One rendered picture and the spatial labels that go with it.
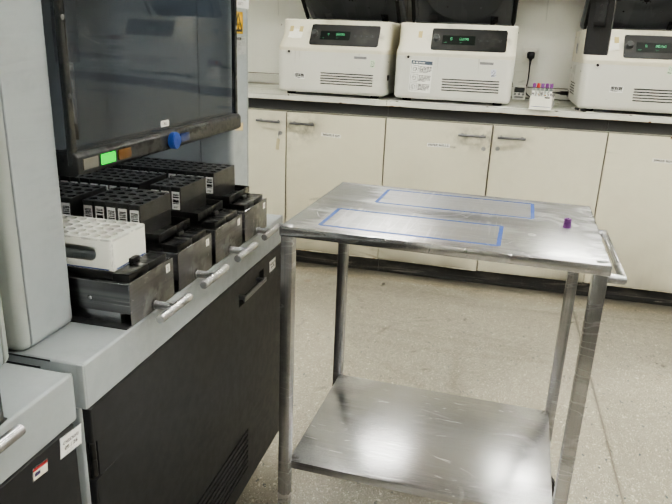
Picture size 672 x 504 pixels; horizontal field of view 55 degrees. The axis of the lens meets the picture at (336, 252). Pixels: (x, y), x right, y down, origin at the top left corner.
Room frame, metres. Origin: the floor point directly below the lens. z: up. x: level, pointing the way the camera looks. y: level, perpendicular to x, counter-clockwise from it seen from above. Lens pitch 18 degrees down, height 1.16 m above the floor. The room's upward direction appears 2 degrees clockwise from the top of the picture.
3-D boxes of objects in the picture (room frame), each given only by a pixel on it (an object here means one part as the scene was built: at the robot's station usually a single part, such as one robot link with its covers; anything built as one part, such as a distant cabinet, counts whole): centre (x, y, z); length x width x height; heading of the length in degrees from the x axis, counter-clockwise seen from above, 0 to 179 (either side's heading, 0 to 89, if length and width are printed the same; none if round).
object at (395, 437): (1.32, -0.24, 0.41); 0.67 x 0.46 x 0.82; 74
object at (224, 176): (1.41, 0.27, 0.85); 0.12 x 0.02 x 0.06; 166
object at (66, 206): (1.15, 0.47, 0.85); 0.12 x 0.02 x 0.06; 167
